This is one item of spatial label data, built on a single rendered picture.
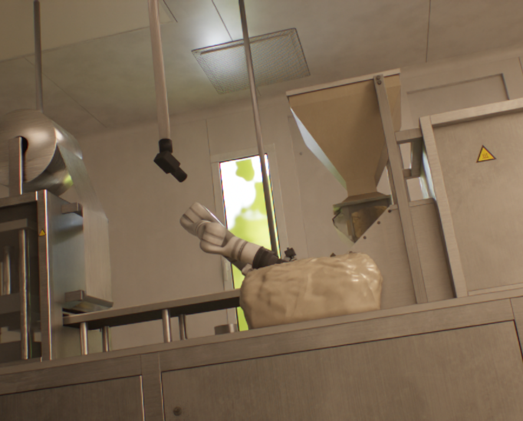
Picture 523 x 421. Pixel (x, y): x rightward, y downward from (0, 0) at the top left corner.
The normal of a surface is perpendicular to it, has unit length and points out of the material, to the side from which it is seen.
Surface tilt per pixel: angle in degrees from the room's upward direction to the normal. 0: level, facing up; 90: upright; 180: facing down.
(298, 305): 94
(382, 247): 90
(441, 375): 90
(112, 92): 180
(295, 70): 180
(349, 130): 114
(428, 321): 90
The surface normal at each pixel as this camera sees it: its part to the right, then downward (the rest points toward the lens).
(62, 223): 0.97, -0.18
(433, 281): -0.18, -0.26
